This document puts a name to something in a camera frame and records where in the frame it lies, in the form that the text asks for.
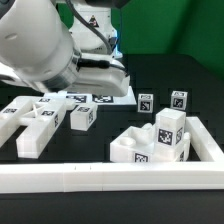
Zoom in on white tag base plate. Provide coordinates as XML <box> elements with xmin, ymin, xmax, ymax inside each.
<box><xmin>44</xmin><ymin>88</ymin><xmax>136</xmax><ymax>105</ymax></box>

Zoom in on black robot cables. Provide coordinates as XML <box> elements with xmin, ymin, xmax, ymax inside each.
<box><xmin>64</xmin><ymin>0</ymin><xmax>129</xmax><ymax>78</ymax></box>

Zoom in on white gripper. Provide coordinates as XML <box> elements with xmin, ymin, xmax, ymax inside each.
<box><xmin>0</xmin><ymin>53</ymin><xmax>131</xmax><ymax>98</ymax></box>

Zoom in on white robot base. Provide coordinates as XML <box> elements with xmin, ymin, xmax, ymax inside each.
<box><xmin>70</xmin><ymin>3</ymin><xmax>122</xmax><ymax>58</ymax></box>

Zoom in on white L-shaped obstacle fence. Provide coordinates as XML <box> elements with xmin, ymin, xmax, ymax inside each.
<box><xmin>0</xmin><ymin>117</ymin><xmax>224</xmax><ymax>194</ymax></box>

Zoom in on white chair back part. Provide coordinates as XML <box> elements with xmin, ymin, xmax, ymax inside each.
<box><xmin>0</xmin><ymin>96</ymin><xmax>75</xmax><ymax>159</ymax></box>

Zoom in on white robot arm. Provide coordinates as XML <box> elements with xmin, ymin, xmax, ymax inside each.
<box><xmin>0</xmin><ymin>0</ymin><xmax>130</xmax><ymax>97</ymax></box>

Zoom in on white chair seat part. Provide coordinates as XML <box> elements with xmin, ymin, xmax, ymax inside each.
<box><xmin>110</xmin><ymin>123</ymin><xmax>191</xmax><ymax>163</ymax></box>

